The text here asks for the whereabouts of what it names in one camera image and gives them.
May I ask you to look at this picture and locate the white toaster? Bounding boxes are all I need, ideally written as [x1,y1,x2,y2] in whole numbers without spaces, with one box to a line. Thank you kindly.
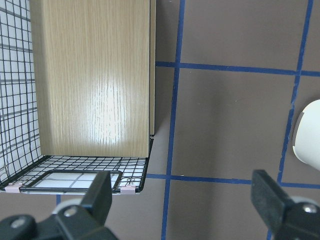
[292,99,320,170]

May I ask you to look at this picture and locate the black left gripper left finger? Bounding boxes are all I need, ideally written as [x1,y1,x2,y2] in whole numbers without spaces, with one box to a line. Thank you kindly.
[55,171,112,232]

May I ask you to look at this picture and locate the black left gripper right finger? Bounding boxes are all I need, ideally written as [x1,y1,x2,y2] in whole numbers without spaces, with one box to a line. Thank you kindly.
[250,169,320,240]

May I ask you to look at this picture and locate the wire basket with wood shelf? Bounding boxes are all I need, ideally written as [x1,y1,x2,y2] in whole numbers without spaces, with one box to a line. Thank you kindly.
[0,0,156,194]

